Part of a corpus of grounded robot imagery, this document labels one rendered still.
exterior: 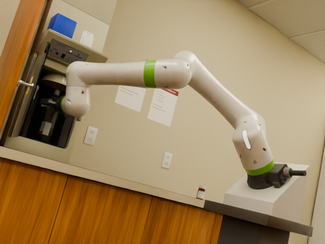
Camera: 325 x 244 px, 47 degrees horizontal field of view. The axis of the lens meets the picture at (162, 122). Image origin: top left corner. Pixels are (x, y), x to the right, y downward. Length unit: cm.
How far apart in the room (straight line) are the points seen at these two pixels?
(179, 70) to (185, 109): 142
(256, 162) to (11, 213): 98
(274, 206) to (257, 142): 25
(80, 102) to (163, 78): 37
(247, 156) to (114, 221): 68
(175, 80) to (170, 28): 143
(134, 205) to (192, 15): 170
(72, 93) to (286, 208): 97
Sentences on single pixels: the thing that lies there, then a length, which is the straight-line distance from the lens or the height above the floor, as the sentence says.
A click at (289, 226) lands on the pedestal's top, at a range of 156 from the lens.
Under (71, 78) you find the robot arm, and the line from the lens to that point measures 161.
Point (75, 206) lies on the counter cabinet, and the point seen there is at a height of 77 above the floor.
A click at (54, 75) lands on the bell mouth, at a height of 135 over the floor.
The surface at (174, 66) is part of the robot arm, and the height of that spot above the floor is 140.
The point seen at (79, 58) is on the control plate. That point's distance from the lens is 191.
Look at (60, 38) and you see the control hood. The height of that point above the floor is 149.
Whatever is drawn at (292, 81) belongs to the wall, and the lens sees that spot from 384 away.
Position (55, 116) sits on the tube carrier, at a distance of 194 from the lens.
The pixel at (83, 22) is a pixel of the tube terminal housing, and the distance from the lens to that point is 203.
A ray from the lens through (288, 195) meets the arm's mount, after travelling 157.
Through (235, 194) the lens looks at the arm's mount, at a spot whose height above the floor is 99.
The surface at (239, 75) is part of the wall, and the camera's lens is 328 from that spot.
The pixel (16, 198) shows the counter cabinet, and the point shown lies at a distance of 160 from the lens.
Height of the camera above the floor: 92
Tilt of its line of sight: 11 degrees up
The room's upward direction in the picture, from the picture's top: 14 degrees clockwise
